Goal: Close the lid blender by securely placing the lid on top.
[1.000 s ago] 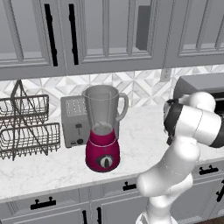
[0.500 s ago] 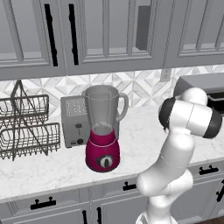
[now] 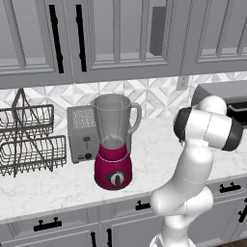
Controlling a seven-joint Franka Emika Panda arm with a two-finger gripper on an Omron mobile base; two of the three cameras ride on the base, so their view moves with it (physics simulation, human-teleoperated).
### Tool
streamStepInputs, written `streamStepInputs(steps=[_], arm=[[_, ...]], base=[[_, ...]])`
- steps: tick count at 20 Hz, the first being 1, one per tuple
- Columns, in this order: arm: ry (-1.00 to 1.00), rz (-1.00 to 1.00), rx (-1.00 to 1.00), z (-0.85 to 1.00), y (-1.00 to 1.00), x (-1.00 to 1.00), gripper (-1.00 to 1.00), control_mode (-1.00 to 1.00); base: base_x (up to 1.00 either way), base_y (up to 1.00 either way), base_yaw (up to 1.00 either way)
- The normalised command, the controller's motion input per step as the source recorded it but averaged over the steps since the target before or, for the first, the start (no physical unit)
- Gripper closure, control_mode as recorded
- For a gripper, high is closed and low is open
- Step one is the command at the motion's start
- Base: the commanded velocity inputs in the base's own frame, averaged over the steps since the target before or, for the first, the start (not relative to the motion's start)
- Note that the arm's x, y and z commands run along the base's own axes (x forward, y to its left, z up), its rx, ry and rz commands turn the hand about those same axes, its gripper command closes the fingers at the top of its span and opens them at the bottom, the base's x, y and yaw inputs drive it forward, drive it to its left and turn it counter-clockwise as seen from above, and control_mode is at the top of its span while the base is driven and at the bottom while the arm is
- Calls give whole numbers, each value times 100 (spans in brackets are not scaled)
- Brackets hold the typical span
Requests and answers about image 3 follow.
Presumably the dark grey box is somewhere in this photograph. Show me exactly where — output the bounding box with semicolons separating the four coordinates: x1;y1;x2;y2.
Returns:
149;6;168;58

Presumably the black drawer handle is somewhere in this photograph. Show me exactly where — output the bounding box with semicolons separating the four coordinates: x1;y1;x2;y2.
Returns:
219;181;242;194
33;216;64;233
134;200;151;212

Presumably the grey drawer front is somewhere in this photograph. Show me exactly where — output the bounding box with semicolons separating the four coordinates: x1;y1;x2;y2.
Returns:
206;176;247;201
111;194;156;221
0;206;99;241

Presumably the black wall cupboard handle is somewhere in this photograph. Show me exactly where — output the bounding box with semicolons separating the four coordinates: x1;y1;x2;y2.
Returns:
48;4;65;74
75;4;88;73

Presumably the grey wall cupboard door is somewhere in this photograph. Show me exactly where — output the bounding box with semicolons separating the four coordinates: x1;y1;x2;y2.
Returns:
65;0;191;85
178;0;247;77
0;0;74;90

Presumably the grey toaster oven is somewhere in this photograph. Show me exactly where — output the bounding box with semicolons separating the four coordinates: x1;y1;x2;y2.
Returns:
191;79;247;130

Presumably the white wall socket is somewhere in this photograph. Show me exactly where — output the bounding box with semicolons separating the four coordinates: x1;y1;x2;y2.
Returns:
176;75;189;92

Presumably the silver toaster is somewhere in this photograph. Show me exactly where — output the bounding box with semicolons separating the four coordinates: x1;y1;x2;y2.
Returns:
66;104;132;165

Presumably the grey base cupboard door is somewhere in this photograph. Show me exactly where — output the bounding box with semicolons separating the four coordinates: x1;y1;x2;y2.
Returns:
0;224;100;247
100;214;166;247
187;195;247;247

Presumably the magenta blender with clear jar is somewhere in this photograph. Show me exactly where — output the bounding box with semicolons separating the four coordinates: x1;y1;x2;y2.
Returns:
90;93;143;191

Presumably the grey wire dish rack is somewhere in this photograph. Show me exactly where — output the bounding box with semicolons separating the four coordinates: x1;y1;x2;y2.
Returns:
0;87;69;178

